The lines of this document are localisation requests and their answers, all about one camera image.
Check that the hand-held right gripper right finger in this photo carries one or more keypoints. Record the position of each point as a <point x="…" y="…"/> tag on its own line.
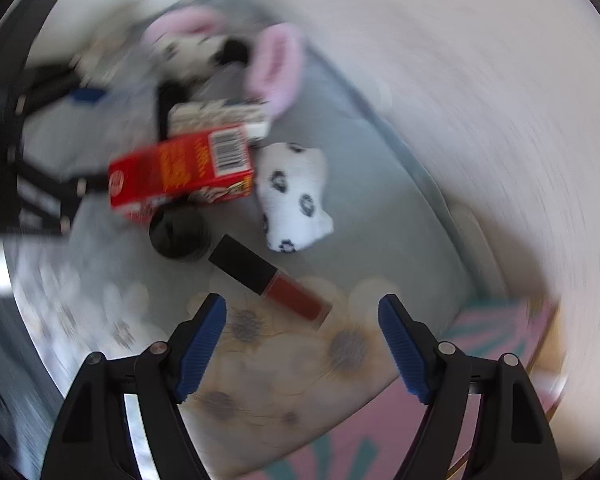
<point x="405" y="355"/>

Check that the red cardboard box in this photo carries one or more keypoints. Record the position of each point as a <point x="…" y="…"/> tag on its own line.
<point x="180" y="175"/>

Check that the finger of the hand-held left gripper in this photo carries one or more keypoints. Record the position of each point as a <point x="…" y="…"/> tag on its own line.
<point x="82" y="185"/>
<point x="87" y="96"/>

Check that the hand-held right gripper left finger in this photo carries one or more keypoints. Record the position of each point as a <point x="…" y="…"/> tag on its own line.
<point x="202" y="345"/>

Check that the black tube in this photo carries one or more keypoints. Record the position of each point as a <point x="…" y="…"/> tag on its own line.
<point x="169" y="105"/>

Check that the pale blue floral cloth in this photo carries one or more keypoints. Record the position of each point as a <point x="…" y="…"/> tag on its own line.
<point x="370" y="220"/>

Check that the pink fluffy headband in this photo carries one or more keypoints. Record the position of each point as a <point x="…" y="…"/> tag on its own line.
<point x="275" y="65"/>

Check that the white box with blue print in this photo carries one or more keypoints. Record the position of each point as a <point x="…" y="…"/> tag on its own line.
<point x="215" y="115"/>

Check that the red lip gloss tube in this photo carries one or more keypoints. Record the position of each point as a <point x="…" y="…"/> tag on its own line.
<point x="260" y="272"/>

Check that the pink box with teal stripes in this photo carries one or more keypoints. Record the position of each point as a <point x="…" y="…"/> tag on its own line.
<point x="365" y="425"/>

